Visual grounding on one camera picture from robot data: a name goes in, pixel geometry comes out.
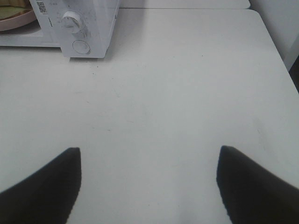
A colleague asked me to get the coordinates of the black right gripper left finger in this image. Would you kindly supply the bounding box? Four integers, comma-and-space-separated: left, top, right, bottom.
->
0, 147, 82, 224

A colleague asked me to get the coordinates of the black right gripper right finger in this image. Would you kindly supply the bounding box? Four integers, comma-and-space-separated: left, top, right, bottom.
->
216, 146, 299, 224

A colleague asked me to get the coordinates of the lower white timer knob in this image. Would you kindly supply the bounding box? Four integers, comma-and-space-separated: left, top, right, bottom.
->
61, 11, 84, 34

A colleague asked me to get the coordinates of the pink round plate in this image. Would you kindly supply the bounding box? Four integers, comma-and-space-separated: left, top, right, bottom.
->
0, 9, 36, 32

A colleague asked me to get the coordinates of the round white door button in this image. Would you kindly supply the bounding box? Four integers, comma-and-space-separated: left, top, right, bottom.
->
72, 40, 90, 55

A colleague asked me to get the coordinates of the sandwich with lettuce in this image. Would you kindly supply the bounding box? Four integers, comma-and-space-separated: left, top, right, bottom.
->
0, 6, 32, 21

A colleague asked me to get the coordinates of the white microwave oven body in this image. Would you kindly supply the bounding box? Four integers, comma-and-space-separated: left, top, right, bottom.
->
0, 0, 120, 58

